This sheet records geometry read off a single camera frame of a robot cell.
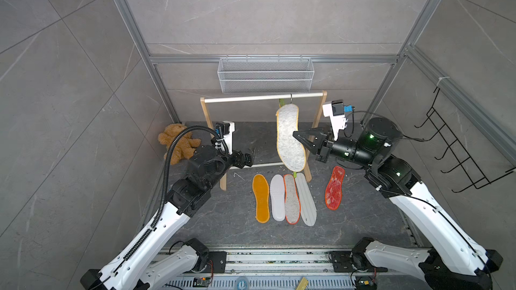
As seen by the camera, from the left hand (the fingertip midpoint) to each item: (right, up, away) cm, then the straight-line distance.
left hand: (246, 135), depth 63 cm
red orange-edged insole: (+39, -25, +29) cm, 55 cm away
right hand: (+14, 0, -11) cm, 18 cm away
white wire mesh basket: (+6, +32, +37) cm, 49 cm away
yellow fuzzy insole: (+4, -26, +30) cm, 40 cm away
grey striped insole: (+25, -32, +24) cm, 48 cm away
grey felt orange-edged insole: (+19, -29, +25) cm, 43 cm away
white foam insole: (+12, -24, +30) cm, 40 cm away
